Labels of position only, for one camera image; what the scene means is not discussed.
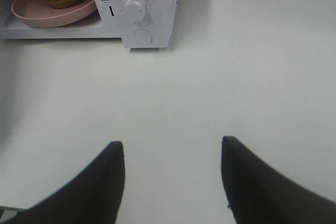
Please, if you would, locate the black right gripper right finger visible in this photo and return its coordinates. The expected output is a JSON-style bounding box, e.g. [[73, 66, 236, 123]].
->
[[221, 136, 335, 223]]

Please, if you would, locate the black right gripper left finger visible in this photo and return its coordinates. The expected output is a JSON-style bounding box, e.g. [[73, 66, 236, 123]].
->
[[6, 141, 124, 223]]

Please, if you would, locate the round white door button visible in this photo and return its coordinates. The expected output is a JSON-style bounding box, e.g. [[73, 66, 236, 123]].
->
[[134, 29, 153, 44]]

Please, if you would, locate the white microwave knob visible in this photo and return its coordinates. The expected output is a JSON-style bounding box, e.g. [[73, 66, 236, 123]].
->
[[123, 0, 147, 23]]

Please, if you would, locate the pink speckled plate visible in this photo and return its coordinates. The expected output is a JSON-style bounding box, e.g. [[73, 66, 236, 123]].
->
[[11, 0, 97, 28]]

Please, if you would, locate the white microwave oven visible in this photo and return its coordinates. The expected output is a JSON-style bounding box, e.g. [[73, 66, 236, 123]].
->
[[1, 0, 178, 48]]

